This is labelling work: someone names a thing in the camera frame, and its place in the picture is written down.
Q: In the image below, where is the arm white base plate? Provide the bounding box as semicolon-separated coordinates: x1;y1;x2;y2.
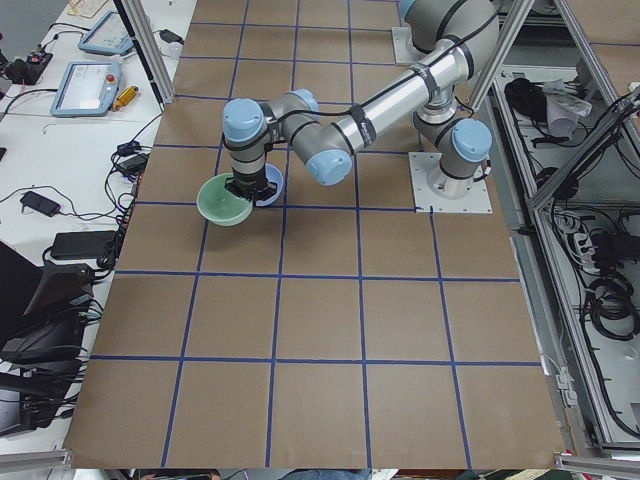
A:
391;27;425;66
408;152;492;214

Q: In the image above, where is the black smartphone with cable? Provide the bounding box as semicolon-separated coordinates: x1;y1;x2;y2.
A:
20;191;61;217

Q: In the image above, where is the teach pendant tablet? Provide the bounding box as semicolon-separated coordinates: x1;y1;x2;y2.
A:
78;10;134;56
50;61;122;118

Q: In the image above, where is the black cable bundle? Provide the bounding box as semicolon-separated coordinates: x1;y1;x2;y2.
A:
579;274;637;342

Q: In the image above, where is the near teach pendant tablet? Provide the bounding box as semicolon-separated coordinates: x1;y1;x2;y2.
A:
50;61;122;118

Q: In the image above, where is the yellow brass cylinder tool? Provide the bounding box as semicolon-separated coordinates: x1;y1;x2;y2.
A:
112;85;139;111

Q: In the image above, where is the blue ceramic bowl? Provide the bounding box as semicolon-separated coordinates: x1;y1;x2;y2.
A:
255;163;285;207

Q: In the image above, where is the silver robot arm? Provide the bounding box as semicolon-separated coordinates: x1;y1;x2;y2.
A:
222;1;499;202

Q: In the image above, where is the brown paper table mat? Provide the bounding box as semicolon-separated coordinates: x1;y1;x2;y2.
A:
65;1;571;469

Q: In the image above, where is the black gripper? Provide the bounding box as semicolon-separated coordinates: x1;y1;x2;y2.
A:
224;172;270;200

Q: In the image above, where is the black laptop computer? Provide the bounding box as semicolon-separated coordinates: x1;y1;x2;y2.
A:
1;243;93;365

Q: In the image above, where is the green ceramic bowl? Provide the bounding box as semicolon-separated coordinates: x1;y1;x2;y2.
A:
196;173;253;227

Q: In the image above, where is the far teach pendant tablet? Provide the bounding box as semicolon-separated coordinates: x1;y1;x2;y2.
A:
78;10;134;56

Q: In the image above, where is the aluminium frame post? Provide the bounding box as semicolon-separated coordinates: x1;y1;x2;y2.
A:
114;0;175;105

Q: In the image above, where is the small black charger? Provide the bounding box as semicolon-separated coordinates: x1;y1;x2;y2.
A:
159;29;184;44

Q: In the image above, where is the black power adapter brick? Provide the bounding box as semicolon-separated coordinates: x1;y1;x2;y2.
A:
50;230;116;260

